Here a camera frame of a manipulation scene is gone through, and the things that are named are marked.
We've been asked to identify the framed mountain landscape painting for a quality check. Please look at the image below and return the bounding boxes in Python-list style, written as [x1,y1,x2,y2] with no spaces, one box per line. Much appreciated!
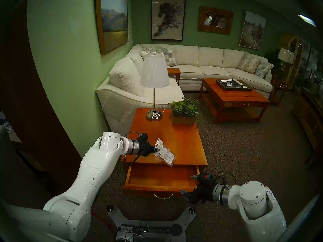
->
[95,0,129,55]

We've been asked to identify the dark brown wooden door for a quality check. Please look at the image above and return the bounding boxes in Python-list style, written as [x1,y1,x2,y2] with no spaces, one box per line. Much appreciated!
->
[0,0,97,194]

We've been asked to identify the succulent plants in box planter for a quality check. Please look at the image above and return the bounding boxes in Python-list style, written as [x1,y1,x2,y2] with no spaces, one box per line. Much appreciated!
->
[169,97,200,125]

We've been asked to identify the fluorescent ceiling light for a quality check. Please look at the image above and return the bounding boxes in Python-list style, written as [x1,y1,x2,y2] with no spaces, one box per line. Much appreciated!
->
[298,14,316,27]

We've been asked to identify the white shade chrome table lamp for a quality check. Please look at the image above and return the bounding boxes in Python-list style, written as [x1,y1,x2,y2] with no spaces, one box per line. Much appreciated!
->
[140,52,170,122]

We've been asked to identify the cream sectional sofa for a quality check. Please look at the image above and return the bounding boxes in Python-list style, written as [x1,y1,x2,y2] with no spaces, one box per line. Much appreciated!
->
[96,44,274,141]

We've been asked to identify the framed tree path painting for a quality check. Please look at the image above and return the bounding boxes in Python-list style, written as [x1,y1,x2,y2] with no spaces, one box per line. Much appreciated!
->
[239,11,267,50]

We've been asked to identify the orange wooden end table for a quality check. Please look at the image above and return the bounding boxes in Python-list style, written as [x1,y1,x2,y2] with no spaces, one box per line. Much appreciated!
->
[121,108,208,174]

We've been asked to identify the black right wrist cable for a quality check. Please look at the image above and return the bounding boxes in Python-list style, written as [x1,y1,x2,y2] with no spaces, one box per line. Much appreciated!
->
[214,174,237,188]

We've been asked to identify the framed palm tree picture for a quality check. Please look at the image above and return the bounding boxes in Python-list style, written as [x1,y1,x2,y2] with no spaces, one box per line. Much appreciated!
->
[302,41,311,69]
[310,47,319,73]

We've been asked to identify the wooden drawer with metal handle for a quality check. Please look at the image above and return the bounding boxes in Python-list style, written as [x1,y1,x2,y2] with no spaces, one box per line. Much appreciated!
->
[122,165,200,200]

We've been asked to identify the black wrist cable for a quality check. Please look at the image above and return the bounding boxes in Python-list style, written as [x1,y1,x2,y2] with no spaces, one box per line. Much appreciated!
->
[122,131,142,167]
[214,174,237,188]

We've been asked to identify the grey robot base frame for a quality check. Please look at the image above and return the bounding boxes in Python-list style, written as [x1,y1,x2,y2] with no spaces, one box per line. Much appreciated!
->
[106,205,197,242]

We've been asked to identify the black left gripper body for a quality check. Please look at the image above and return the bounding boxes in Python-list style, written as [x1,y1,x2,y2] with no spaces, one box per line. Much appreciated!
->
[137,133,157,157]

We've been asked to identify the rustic wood framed mirror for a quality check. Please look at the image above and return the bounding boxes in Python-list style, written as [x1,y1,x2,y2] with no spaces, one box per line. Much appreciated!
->
[198,6,234,35]

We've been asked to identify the dark wooden serving tray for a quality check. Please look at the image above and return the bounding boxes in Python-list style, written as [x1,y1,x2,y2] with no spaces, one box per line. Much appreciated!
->
[216,79,253,91]

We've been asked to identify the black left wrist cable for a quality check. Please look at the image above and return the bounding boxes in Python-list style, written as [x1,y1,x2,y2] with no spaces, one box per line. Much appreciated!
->
[122,131,142,167]

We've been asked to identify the potted green plant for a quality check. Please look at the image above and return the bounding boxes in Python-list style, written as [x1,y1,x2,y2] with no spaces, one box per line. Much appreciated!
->
[309,75,323,97]

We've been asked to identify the lamp with wrapped shade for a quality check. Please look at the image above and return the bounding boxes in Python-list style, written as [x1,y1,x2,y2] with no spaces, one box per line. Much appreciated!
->
[278,48,295,78]

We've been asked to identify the dark hardcover book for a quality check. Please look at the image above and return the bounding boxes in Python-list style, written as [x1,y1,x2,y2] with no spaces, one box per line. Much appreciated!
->
[221,79,244,88]

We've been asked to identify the clear plastic blister package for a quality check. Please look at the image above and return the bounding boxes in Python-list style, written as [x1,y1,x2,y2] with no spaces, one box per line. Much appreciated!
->
[154,138,176,167]

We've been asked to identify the dark wooden end table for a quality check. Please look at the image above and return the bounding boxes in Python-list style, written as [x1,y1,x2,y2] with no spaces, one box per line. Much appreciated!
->
[268,76,289,107]

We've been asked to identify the grey patchwork throw pillow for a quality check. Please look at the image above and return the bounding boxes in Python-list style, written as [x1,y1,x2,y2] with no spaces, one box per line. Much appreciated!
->
[254,60,274,79]
[158,47,177,67]

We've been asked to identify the arched light wood cabinet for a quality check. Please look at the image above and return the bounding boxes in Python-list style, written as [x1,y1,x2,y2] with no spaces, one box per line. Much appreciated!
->
[279,35,305,89]

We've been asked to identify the red floor cable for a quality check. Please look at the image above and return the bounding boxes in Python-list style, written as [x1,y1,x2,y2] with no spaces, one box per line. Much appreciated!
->
[91,211,111,230]

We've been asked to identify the orange wooden coffee table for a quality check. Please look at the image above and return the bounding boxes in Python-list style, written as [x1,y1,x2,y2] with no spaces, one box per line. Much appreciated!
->
[199,78,270,125]

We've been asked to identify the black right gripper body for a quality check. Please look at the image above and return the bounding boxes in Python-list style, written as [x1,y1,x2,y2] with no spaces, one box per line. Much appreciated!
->
[188,174,218,205]

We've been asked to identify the light wooden sideboard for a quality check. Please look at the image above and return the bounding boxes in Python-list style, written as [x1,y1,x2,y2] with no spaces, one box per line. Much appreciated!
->
[291,88,323,154]

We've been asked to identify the small wooden side table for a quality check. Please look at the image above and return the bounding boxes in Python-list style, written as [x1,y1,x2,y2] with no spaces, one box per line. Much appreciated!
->
[167,68,181,86]

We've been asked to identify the black framed horse artwork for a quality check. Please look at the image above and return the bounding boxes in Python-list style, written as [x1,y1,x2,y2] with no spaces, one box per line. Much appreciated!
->
[151,0,186,41]

